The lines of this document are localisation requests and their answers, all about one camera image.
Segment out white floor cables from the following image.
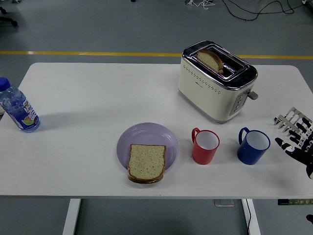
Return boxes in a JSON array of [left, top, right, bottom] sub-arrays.
[[184, 0, 217, 10]]

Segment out grey under-table bracket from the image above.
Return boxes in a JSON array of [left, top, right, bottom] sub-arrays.
[[214, 199, 235, 208]]

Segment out black office chair base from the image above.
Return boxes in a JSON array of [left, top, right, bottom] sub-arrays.
[[0, 6, 18, 27]]

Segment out black table control panel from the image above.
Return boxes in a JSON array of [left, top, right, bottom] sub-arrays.
[[277, 199, 313, 206]]

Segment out silver metal toast rack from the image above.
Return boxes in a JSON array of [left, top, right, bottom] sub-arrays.
[[273, 107, 313, 134]]

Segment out yellow floor tape line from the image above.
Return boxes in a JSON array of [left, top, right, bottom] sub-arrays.
[[0, 50, 313, 60]]

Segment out cream chrome toaster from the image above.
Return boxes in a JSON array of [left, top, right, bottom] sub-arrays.
[[178, 40, 259, 125]]

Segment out black floor cable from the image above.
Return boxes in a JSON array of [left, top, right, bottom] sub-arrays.
[[221, 0, 313, 22]]

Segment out red enamel cup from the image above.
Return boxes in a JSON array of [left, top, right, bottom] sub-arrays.
[[191, 127, 220, 165]]

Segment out white table leg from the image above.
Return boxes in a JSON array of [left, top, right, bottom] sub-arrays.
[[242, 198, 261, 235], [63, 198, 82, 235]]

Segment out blue capped drink bottle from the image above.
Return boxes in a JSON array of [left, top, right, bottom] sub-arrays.
[[0, 77, 41, 133]]

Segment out blue enamel cup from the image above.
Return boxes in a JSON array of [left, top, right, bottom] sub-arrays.
[[237, 127, 271, 165]]

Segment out flat square bread slice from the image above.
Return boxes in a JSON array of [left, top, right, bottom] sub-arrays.
[[127, 143, 167, 184]]

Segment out rounded upright bread slice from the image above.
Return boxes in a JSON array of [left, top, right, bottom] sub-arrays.
[[197, 48, 224, 74]]

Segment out purple plate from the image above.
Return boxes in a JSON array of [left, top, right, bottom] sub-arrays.
[[116, 122, 179, 172]]

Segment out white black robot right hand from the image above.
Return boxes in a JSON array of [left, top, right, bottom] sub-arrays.
[[275, 117, 313, 179]]

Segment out thin black table cable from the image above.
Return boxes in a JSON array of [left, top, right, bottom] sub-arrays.
[[244, 199, 252, 235]]

